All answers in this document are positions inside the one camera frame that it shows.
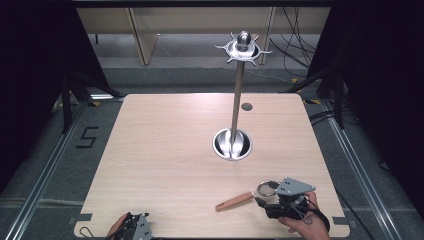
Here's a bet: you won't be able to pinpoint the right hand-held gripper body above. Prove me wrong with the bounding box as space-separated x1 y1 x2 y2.
263 177 317 221

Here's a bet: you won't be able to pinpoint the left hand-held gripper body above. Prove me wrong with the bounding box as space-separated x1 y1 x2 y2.
114 211 155 240

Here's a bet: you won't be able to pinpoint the small strainer with wooden handle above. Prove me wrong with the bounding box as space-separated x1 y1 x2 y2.
215 180 279 213

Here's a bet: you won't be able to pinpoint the person's left hand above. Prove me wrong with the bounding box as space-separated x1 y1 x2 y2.
105 213 130 240

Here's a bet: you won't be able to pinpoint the person's right hand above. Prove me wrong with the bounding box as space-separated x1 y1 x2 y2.
277 191 332 240

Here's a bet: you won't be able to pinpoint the silver metal utensil rack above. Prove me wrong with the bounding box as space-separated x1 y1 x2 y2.
212 30 273 162

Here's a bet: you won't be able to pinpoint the black metal stand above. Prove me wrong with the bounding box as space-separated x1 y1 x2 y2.
281 64 346 130
60 71 125 135

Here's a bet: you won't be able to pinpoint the black curtain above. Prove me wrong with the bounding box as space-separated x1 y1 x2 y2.
305 0 424 222
0 0 125 196

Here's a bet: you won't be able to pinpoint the light wooden desk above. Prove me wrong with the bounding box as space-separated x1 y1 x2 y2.
75 6 332 66

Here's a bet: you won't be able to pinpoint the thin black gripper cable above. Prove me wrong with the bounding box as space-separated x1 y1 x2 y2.
78 226 116 240
309 188 368 240

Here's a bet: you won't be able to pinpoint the metal floor rail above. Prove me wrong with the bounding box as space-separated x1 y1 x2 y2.
319 99 424 240
2 99 93 240

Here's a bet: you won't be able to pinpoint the black floor cables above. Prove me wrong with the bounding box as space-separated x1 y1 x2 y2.
308 109 336 127

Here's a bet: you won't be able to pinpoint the bundle of hanging black cables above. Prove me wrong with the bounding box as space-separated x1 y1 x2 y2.
268 6 319 79

